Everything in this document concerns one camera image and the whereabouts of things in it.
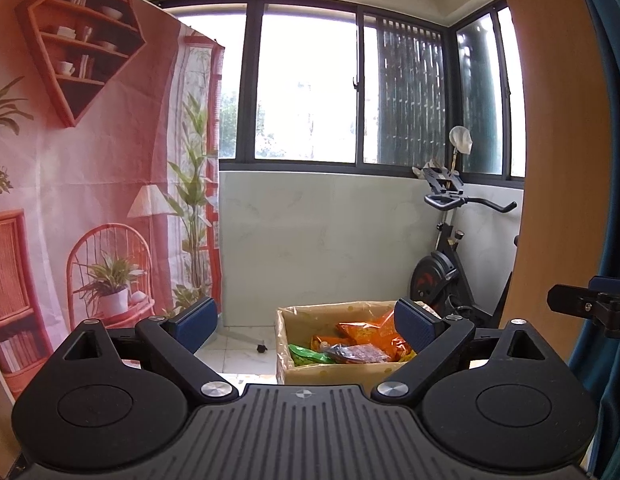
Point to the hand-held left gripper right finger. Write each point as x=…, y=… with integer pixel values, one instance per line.
x=415, y=325

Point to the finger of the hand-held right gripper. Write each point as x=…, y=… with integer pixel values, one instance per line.
x=612, y=285
x=575, y=302

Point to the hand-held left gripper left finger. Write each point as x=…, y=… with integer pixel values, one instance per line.
x=195, y=322

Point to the cardboard box with plastic liner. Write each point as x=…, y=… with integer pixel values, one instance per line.
x=335, y=372

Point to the green snack packet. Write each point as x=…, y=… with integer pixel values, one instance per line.
x=310, y=355

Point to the large orange snack bag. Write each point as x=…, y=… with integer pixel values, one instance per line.
x=370, y=332

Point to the black exercise bike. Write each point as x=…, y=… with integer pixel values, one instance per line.
x=435, y=275

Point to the dark red snack packet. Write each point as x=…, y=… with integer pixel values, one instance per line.
x=360, y=353

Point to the stand base with caster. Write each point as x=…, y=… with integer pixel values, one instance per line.
x=260, y=347

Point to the orange yellow snack packet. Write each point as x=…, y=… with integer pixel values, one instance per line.
x=322, y=342

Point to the wooden door panel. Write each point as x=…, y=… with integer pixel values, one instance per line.
x=550, y=160

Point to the white cloth on bike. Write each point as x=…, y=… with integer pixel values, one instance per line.
x=425, y=169

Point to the blue curtain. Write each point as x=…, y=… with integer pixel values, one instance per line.
x=615, y=110

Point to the white bag on bike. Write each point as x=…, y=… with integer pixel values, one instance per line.
x=461, y=140

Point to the pink printed backdrop cloth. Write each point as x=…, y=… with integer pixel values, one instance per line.
x=90, y=160

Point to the black framed window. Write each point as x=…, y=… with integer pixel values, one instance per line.
x=305, y=85

